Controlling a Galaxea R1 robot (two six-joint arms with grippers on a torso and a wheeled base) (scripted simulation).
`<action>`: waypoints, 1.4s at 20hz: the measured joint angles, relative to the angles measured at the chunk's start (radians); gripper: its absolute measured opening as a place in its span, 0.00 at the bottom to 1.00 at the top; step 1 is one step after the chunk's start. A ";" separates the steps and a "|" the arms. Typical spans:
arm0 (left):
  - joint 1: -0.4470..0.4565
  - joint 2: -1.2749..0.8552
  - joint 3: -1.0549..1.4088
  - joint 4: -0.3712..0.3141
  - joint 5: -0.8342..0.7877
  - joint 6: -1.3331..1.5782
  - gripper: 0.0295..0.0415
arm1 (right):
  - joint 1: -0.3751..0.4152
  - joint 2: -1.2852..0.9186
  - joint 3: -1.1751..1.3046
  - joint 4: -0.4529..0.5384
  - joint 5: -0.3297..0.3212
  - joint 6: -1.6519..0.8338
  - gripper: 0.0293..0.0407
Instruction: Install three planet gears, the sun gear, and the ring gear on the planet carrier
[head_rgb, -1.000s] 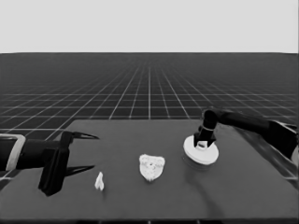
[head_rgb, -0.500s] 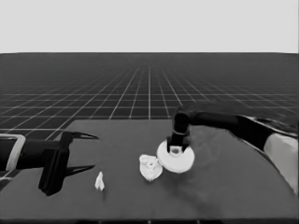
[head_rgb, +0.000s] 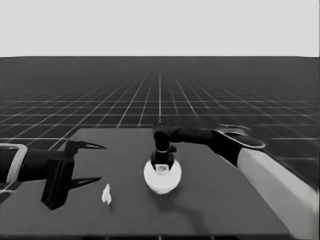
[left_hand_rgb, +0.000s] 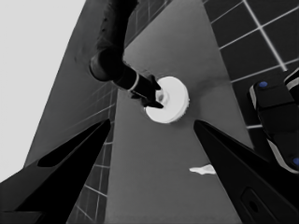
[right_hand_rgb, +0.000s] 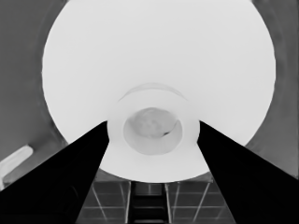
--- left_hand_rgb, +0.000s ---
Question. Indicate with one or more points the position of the large thick white disc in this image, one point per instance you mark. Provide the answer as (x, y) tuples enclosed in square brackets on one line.
[(174, 102)]

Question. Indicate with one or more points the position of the small white T-shaped piece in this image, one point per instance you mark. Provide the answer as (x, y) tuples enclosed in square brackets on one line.
[(204, 170)]

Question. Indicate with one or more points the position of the dark robot body block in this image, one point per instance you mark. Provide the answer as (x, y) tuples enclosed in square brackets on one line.
[(277, 124)]

